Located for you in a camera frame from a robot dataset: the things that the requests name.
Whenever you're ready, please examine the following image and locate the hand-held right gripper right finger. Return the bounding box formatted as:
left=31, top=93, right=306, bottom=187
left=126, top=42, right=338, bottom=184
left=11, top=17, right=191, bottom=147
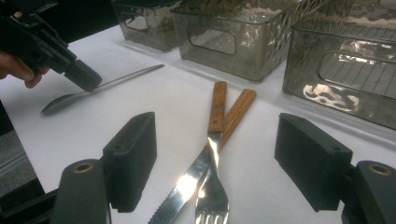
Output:
left=274, top=112, right=354, bottom=213

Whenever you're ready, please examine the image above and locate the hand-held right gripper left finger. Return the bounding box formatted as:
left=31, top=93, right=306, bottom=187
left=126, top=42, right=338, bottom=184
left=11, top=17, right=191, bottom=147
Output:
left=102, top=111, right=158, bottom=214

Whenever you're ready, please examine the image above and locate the metal spoon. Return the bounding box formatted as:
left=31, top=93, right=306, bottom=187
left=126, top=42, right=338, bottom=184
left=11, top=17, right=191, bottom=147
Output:
left=40, top=63, right=165, bottom=118

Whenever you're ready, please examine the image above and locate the wooden-handled metal knife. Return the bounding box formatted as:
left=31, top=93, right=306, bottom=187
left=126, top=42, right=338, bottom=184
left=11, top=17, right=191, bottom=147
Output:
left=148, top=89, right=257, bottom=224

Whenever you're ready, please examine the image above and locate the grey transparent plastic bin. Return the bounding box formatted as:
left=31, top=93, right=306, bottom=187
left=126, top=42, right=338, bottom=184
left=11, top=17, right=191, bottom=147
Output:
left=282, top=0, right=396, bottom=131
left=170, top=0, right=328, bottom=82
left=111, top=0, right=183, bottom=52

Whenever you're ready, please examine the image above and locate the wooden-handled metal fork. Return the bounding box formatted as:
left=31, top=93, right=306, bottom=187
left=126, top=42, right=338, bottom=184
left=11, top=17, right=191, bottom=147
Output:
left=195, top=81, right=230, bottom=224

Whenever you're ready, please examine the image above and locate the white table sheet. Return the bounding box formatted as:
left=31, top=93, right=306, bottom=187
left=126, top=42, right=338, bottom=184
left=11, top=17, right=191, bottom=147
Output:
left=0, top=24, right=396, bottom=224

